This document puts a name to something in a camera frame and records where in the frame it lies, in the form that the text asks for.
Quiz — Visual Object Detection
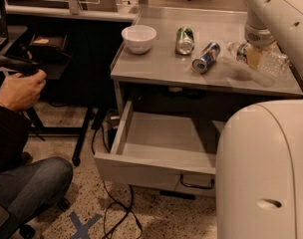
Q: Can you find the black side table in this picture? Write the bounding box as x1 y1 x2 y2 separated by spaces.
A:
0 25 95 167

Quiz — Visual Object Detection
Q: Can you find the grey counter cabinet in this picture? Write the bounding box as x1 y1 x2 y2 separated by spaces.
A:
110 6 303 124

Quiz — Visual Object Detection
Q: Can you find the dark sleeved forearm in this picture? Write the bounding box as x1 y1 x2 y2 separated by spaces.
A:
0 106 31 173

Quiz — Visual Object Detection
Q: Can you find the person's hand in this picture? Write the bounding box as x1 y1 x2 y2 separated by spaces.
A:
0 70 47 113

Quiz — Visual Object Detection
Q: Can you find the black floor cable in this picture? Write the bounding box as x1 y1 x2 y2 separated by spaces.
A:
91 117 144 239

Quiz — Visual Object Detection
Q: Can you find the grey open top drawer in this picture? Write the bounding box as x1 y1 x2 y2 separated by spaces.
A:
95 101 224 197

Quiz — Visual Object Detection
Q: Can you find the white ceramic bowl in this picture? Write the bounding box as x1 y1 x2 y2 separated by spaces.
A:
122 25 156 54

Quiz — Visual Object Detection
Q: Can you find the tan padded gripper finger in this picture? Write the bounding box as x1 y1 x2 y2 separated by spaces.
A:
246 42 277 70

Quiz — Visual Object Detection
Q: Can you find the black handheld controller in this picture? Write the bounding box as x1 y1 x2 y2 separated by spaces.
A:
0 55 41 76

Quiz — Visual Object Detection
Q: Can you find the blue energy drink can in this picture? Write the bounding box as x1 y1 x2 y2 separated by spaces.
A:
192 42 220 74

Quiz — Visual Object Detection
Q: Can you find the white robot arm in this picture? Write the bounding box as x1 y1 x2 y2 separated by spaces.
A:
215 0 303 239

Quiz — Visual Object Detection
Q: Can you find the green soda can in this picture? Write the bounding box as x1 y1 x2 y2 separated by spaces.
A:
175 26 194 55

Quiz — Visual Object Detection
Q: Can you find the clear plastic water bottle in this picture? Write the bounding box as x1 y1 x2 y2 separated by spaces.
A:
226 42 290 77

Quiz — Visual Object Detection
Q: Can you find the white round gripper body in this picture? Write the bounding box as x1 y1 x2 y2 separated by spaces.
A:
244 12 275 48

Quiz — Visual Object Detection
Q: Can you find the person's jeans leg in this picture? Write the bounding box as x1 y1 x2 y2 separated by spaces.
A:
0 156 73 239

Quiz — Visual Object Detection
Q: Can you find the dark box on shelf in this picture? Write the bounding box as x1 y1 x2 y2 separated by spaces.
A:
29 35 67 54

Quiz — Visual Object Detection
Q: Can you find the black drawer handle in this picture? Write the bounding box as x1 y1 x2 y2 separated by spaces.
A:
179 174 215 190

